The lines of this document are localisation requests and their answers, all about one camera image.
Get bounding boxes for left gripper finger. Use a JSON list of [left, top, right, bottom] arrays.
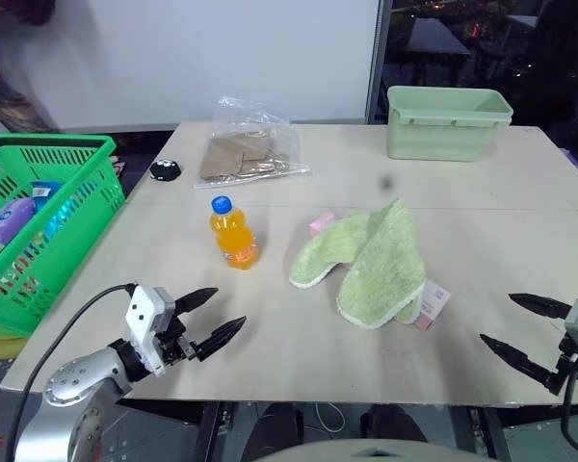
[[174, 287, 220, 317], [192, 315, 249, 363]]

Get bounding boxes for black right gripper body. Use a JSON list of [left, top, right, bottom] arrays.
[[547, 330, 578, 398]]

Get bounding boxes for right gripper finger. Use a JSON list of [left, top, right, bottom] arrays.
[[508, 292, 574, 320], [479, 333, 559, 389]]

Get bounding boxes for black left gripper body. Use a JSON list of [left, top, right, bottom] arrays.
[[152, 310, 198, 370]]

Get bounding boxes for green plastic shopping basket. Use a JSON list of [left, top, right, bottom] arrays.
[[0, 133, 127, 339]]

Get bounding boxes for orange juice bottle blue cap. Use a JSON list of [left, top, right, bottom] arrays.
[[208, 194, 261, 271]]

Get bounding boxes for white and pink box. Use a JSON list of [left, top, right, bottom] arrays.
[[410, 279, 452, 332]]

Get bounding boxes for black round device white dots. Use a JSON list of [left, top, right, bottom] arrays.
[[148, 158, 182, 184]]

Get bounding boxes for small pink box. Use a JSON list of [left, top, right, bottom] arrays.
[[308, 210, 341, 239]]

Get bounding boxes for brown cardboard pieces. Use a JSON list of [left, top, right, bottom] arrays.
[[198, 133, 291, 182]]

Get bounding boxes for pale robot torso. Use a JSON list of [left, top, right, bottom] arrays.
[[253, 438, 469, 462]]

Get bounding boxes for light green towel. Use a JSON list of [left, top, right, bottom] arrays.
[[288, 197, 428, 331]]

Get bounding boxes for yellow flat object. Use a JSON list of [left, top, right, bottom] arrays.
[[0, 335, 29, 361]]

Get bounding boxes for blue snack package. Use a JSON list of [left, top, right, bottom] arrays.
[[27, 180, 67, 214]]

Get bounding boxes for clear plastic bag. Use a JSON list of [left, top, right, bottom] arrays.
[[193, 94, 314, 191]]

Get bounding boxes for purple snack package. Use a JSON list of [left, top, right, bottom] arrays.
[[0, 195, 38, 244]]

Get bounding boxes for light green plastic bin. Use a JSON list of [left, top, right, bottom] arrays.
[[385, 85, 515, 163]]

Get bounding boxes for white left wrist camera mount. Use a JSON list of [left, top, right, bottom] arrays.
[[124, 284, 177, 377]]

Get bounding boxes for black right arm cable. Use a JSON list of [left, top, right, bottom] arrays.
[[559, 365, 578, 459]]

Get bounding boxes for thin white cord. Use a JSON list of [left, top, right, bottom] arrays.
[[314, 400, 347, 435]]

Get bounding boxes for grey metal partition post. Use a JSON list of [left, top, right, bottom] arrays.
[[364, 0, 395, 124]]

